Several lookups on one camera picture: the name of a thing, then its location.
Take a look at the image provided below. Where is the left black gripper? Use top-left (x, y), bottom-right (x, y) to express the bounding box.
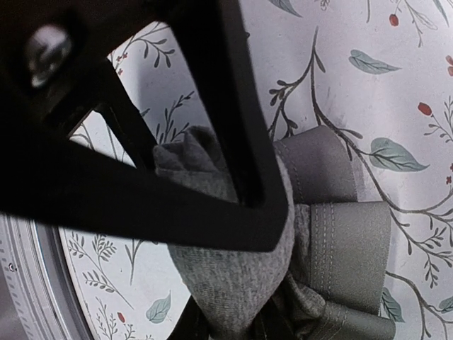
top-left (1, 1), bottom-right (156, 169)

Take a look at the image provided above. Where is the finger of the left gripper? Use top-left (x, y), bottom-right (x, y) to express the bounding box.
top-left (1, 1), bottom-right (288, 251)

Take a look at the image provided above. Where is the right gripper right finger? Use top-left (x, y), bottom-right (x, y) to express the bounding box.
top-left (253, 300), bottom-right (294, 340)

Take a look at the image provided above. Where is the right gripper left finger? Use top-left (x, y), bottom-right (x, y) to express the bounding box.
top-left (169, 297), bottom-right (210, 340)

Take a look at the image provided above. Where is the grey boxer briefs white trim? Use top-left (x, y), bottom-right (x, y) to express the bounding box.
top-left (168, 126), bottom-right (396, 339)

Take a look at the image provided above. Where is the floral tablecloth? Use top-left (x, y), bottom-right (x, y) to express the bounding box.
top-left (59, 1), bottom-right (452, 339)

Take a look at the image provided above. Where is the front aluminium rail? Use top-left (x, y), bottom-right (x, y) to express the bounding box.
top-left (1, 215), bottom-right (93, 339)

